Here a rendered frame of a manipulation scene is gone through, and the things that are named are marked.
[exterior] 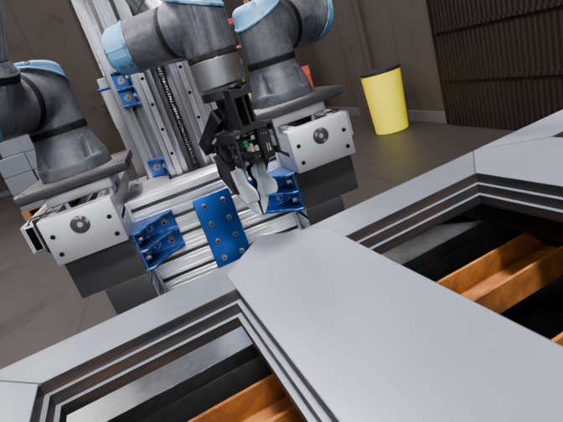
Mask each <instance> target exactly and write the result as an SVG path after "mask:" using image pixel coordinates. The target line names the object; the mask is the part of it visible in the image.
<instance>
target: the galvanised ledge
mask: <svg viewBox="0 0 563 422"><path fill-rule="evenodd" d="M497 227H498V225H495V224H490V223H487V222H483V221H480V220H477V219H472V218H469V217H466V216H462V215H460V214H459V215H457V216H456V217H454V218H452V219H449V220H448V221H446V222H444V223H442V224H439V225H437V226H436V227H434V228H432V229H429V230H427V231H426V232H424V233H423V234H420V235H418V236H416V237H415V238H413V239H410V240H408V241H406V242H405V243H403V244H400V245H398V246H396V247H395V248H393V249H391V250H389V251H387V252H385V253H383V254H382V255H383V256H384V257H386V258H388V259H390V260H393V261H394V262H396V263H398V264H400V265H403V266H404V267H406V268H408V269H410V270H413V271H417V270H419V269H421V268H423V267H424V266H426V265H429V264H430V263H432V262H433V261H435V260H438V259H440V258H441V257H442V256H444V255H447V254H449V253H451V252H453V251H454V250H456V249H458V248H460V247H462V246H463V245H465V244H467V243H469V242H471V241H473V240H474V239H476V238H478V237H480V236H482V235H483V234H486V233H487V232H489V231H491V230H493V229H495V228H497ZM259 356H260V354H259V352H258V351H257V349H256V347H255V345H254V344H253V342H252V341H251V340H250V338H249V337H248V335H247V334H246V332H245V330H244V329H243V327H238V328H236V329H235V330H233V331H231V332H229V333H227V334H225V335H224V336H222V337H219V338H217V339H215V340H213V341H212V342H209V343H207V344H205V345H203V346H202V347H199V348H198V349H196V350H194V351H192V352H191V353H188V354H186V355H184V356H182V357H181V358H178V359H176V360H174V361H172V362H171V363H168V364H166V365H165V366H163V367H161V368H159V369H157V370H155V371H153V372H151V373H149V374H147V375H145V376H143V377H141V378H139V379H137V380H135V381H133V382H132V383H129V384H128V385H126V386H124V387H122V388H120V389H118V390H116V391H114V392H112V393H110V394H108V395H106V396H104V397H102V398H100V399H98V400H96V401H95V402H93V403H91V404H88V405H86V406H85V407H83V408H81V409H78V410H76V411H75V412H73V413H71V414H69V415H67V420H66V422H138V421H140V420H142V419H144V418H146V417H148V416H149V415H151V414H154V413H155V412H157V411H159V410H160V409H163V408H164V407H166V406H168V405H170V404H172V403H173V402H175V401H177V400H179V399H181V398H183V397H184V396H186V395H188V394H191V393H192V392H193V391H195V390H197V389H200V388H202V387H203V386H205V385H206V384H208V383H211V382H213V381H214V380H216V379H217V378H220V377H222V376H224V375H225V374H227V373H229V372H231V371H233V370H234V369H236V368H238V367H240V366H242V365H244V364H245V363H248V362H249V361H251V360H253V359H254V358H257V357H259Z"/></svg>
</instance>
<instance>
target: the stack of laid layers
mask: <svg viewBox="0 0 563 422"><path fill-rule="evenodd" d="M480 203H482V204H486V205H490V206H494V207H497V208H504V209H507V210H511V211H515V212H519V213H522V214H528V215H532V216H536V217H540V218H543V219H550V220H554V221H557V222H561V223H563V187H558V186H553V185H547V184H542V183H532V182H526V181H521V180H516V179H510V178H501V177H495V176H489V175H484V174H478V173H475V174H474V175H472V176H471V177H468V178H465V179H463V180H462V181H460V182H458V183H455V184H453V185H452V186H450V187H448V188H445V189H443V190H441V191H439V192H437V193H434V194H432V195H431V196H429V197H427V198H424V199H422V200H421V201H419V202H417V203H413V204H412V205H410V206H408V207H406V208H403V209H402V210H400V211H398V212H396V213H394V214H392V215H390V216H387V217H385V218H383V219H381V220H379V221H377V222H375V223H373V224H371V225H369V226H367V227H365V228H363V229H360V230H358V231H356V232H354V233H352V234H350V235H348V236H345V237H347V238H349V239H351V240H353V241H355V242H357V243H359V244H361V245H363V246H365V247H367V248H369V249H371V250H373V251H375V252H377V253H379V254H380V255H382V254H383V253H385V252H387V251H389V250H391V249H393V248H395V247H396V246H398V245H400V244H403V243H405V242H406V241H408V240H410V239H413V238H415V237H416V236H418V235H420V234H423V233H424V232H426V231H427V230H429V229H432V228H434V227H436V226H437V225H439V224H442V223H444V222H446V221H448V220H449V219H452V218H454V217H456V216H457V215H459V214H461V213H463V212H465V211H467V210H469V209H470V208H473V207H475V206H477V205H479V204H480ZM238 327H243V329H244V330H245V332H246V334H247V335H248V337H249V338H250V340H251V341H252V342H253V344H254V345H255V347H256V349H257V351H258V352H259V354H260V355H261V356H262V358H263V359H264V361H265V362H266V364H267V366H268V367H269V369H270V370H271V371H272V373H273V374H274V376H275V377H276V379H277V381H278V382H279V384H280V385H281V386H282V388H283V389H284V391H285V392H286V394H287V396H288V398H289V399H290V400H291V401H292V403H293V405H294V406H295V408H296V409H297V411H298V413H299V414H300V415H301V416H302V418H303V420H304V421H305V422H338V420H337V419H336V417H335V416H334V415H333V413H332V412H331V411H330V409H329V408H328V407H327V405H326V404H325V403H324V402H323V401H322V399H321V398H320V397H319V396H318V394H317V393H316V391H315V390H314V389H313V388H312V386H311V385H310V383H309V382H308V381H307V380H306V379H305V378H304V376H303V375H302V373H301V372H300V371H299V370H298V368H297V367H296V365H295V364H294V363H293V361H292V360H291V359H290V358H289V357H288V356H287V354H286V353H285V352H284V350H283V349H282V347H281V346H280V345H279V343H278V342H277V341H276V339H275V338H274V337H273V336H272V335H271V333H270V332H269V331H268V330H267V328H266V327H265V325H264V324H263V323H262V322H261V320H260V319H259V317H258V316H257V315H256V314H255V313H254V311H253V310H252V309H251V307H250V306H249V305H248V303H247V302H246V301H245V299H244V298H243V297H242V295H241V294H240V293H239V292H238V291H237V289H235V290H234V291H232V292H231V293H229V294H226V295H224V296H222V297H220V298H218V299H216V300H214V301H211V302H210V303H208V304H206V305H204V306H201V307H199V308H197V309H195V310H193V311H191V312H189V313H187V314H185V315H183V316H181V317H179V318H177V319H174V320H172V321H170V322H168V323H166V324H164V325H162V326H160V327H158V328H156V329H154V330H152V331H150V332H147V333H145V334H143V335H141V336H140V337H137V338H135V339H133V340H131V341H130V342H127V343H125V344H123V345H121V346H119V347H116V348H114V349H112V350H110V351H109V352H107V353H104V354H102V355H100V356H99V357H97V358H93V359H91V360H90V361H88V362H86V363H83V364H81V365H80V366H78V367H76V368H73V369H71V370H70V371H67V372H65V373H62V374H61V375H59V376H57V377H55V378H52V379H50V380H49V381H47V382H45V383H42V384H39V386H38V391H37V394H36V398H35V402H34V408H33V413H32V416H31V420H30V422H66V420H67V415H69V414H71V413H73V412H75V411H76V410H78V409H81V408H83V407H85V406H86V405H88V404H91V403H93V402H95V401H96V400H98V399H100V398H102V397H104V396H106V395H108V394H110V393H112V392H114V391H116V390H118V389H120V388H122V387H124V386H126V385H128V384H129V383H132V382H133V381H135V380H137V379H139V378H141V377H143V376H145V375H147V374H149V373H151V372H153V371H155V370H157V369H159V368H161V367H163V366H165V365H166V364H168V363H171V362H172V361H174V360H176V359H178V358H181V357H182V356H184V355H186V354H188V353H191V352H192V351H194V350H196V349H198V348H199V347H202V346H203V345H205V344H207V343H209V342H212V341H213V340H215V339H217V338H219V337H222V336H224V335H225V334H227V333H229V332H231V331H233V330H235V329H236V328H238Z"/></svg>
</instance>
